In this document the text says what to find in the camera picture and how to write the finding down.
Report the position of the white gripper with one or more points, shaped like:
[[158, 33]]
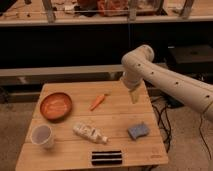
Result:
[[132, 85]]

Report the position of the orange pepper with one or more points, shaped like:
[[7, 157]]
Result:
[[98, 100]]

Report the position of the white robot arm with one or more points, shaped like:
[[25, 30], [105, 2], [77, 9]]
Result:
[[138, 65]]

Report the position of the blue sponge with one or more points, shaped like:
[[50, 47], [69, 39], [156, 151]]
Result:
[[138, 130]]

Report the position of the crushed white plastic bottle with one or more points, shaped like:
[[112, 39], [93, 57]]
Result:
[[90, 133]]

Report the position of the black box on shelf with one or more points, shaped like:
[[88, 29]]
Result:
[[191, 59]]

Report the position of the orange bowl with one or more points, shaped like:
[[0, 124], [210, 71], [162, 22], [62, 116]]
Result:
[[55, 106]]

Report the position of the orange clutter on bench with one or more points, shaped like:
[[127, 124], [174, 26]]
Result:
[[115, 7]]

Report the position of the white plastic cup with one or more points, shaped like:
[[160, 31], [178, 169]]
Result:
[[42, 136]]

